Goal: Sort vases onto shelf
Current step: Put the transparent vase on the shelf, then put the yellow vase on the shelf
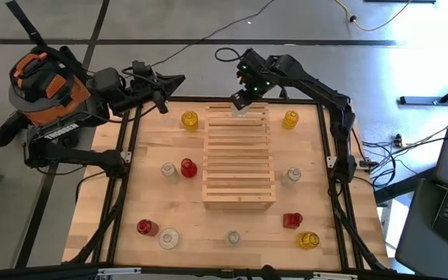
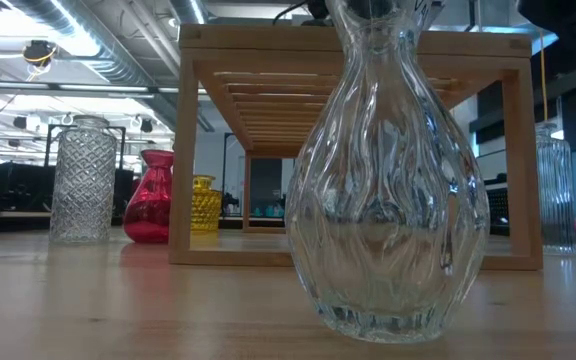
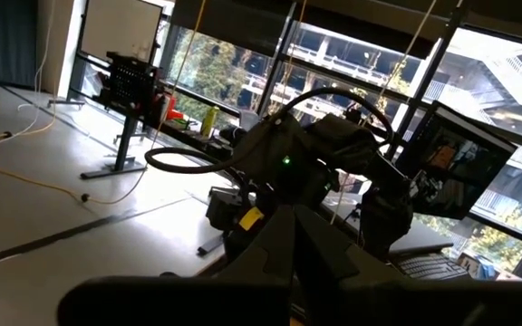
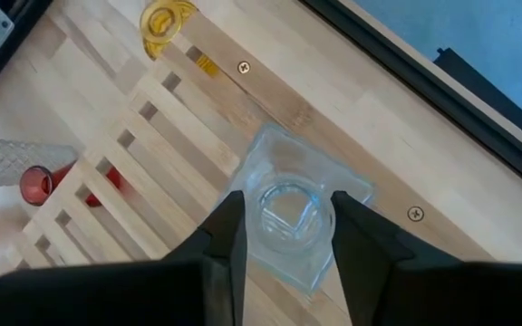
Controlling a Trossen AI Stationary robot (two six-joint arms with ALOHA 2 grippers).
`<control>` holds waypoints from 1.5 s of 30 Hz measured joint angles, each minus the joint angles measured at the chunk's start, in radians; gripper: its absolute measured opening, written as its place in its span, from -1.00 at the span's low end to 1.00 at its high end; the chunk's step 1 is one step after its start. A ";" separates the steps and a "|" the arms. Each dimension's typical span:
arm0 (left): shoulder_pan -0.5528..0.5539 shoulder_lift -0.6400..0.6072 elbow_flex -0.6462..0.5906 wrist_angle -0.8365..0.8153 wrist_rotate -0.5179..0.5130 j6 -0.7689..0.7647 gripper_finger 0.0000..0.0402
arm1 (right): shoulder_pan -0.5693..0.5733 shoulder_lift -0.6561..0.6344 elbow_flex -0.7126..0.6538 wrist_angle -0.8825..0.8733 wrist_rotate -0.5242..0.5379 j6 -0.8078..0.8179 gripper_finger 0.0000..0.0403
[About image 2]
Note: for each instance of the yellow dimpled glass vase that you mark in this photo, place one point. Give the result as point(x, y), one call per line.
point(205, 205)

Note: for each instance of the red round glass vase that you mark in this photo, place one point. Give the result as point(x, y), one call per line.
point(148, 210)

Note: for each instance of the clear diamond-pattern glass vase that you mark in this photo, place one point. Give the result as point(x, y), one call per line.
point(83, 190)

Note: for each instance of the clear ribbed glass vase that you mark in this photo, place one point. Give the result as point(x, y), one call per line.
point(557, 200)

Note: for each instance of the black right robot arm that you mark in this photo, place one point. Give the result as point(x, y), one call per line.
point(568, 20)

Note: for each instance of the wooden slatted shelf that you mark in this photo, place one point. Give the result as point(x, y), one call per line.
point(268, 45)

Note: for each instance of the dark cabinet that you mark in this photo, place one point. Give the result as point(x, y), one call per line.
point(265, 187)

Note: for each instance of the clear wavy glass vase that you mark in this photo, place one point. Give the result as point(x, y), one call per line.
point(388, 225)

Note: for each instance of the ceiling light strip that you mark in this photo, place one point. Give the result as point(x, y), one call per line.
point(18, 86)

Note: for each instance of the black workbench row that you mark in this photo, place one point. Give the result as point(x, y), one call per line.
point(23, 187)

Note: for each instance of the silver ceiling duct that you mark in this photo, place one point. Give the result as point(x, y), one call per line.
point(118, 65)

